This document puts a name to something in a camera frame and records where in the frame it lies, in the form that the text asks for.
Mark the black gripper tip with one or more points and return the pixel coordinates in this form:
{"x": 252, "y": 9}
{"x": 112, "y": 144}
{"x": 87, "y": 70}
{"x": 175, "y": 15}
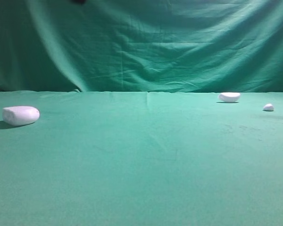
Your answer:
{"x": 78, "y": 1}

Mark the white bluetooth earphone case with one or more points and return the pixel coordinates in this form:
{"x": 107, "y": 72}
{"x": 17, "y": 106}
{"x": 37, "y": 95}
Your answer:
{"x": 20, "y": 115}

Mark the white oval case lid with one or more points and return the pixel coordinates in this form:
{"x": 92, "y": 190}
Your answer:
{"x": 229, "y": 97}

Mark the green backdrop curtain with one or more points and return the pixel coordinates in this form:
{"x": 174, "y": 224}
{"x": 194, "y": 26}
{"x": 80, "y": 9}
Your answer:
{"x": 142, "y": 45}

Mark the green table cloth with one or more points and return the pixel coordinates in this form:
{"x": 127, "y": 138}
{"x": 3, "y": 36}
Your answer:
{"x": 142, "y": 159}

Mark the small white earbud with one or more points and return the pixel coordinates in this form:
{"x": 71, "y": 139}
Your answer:
{"x": 268, "y": 107}

